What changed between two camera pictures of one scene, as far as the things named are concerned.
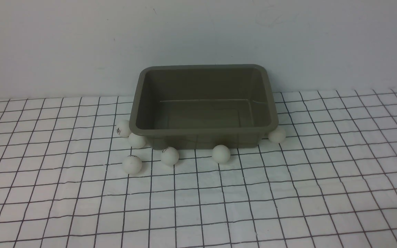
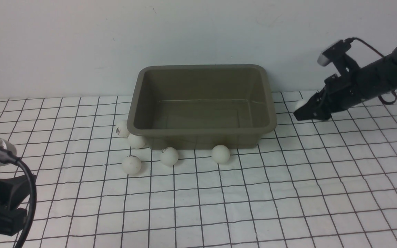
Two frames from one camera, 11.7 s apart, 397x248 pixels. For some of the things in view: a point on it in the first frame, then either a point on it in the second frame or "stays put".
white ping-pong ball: (136, 141) stays put
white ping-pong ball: (122, 128) stays put
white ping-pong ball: (132, 164) stays put
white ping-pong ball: (277, 135) to (300, 103)
